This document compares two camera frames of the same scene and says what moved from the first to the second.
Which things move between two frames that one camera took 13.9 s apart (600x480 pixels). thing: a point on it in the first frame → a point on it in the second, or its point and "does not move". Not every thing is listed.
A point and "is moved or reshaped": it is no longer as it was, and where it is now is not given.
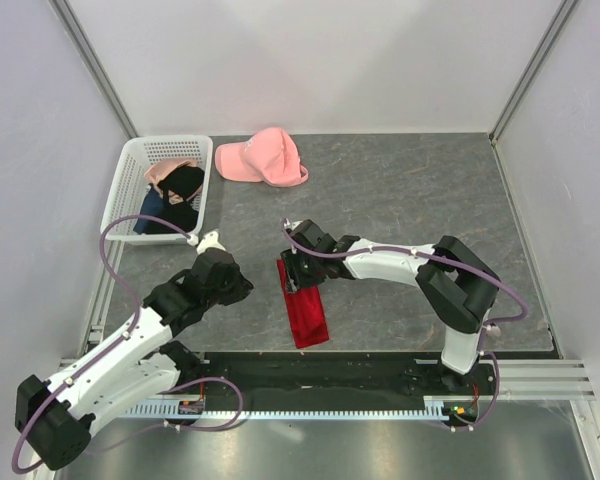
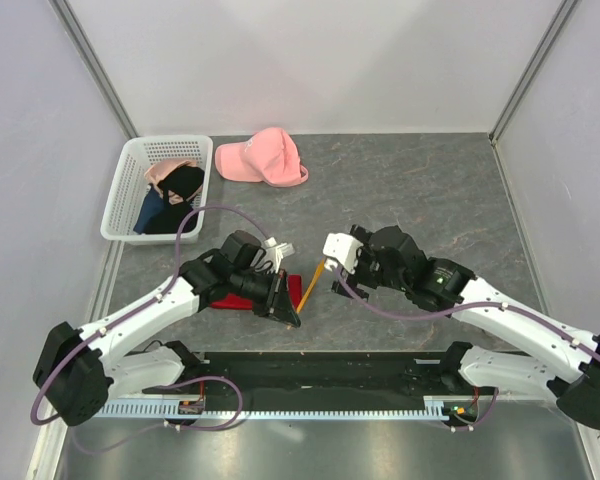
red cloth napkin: [305, 312] is moved or reshaped
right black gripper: [294, 277] → [353, 279]
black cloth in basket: [183, 182] does not move
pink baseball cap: [268, 155] does not move
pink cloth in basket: [163, 168] does not move
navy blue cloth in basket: [153, 205] does not move
